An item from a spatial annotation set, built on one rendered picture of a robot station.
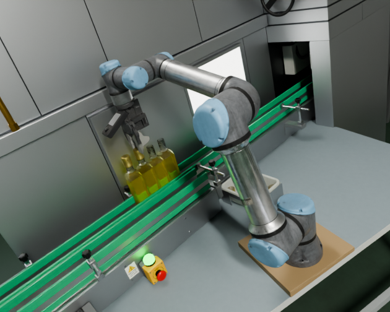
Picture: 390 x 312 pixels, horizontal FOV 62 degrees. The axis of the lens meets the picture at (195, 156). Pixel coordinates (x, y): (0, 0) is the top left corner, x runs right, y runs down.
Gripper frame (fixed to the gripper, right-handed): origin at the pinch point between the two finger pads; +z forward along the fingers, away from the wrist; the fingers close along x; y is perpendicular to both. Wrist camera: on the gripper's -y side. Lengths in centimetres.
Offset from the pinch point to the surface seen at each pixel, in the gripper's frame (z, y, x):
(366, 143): 41, 97, -46
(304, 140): 41, 89, -16
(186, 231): 36.0, 0.1, -15.6
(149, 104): -10.4, 18.6, 11.6
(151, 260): 30.8, -20.5, -21.0
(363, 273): 116, 78, -53
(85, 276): 23.8, -41.2, -13.0
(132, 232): 20.8, -20.0, -13.6
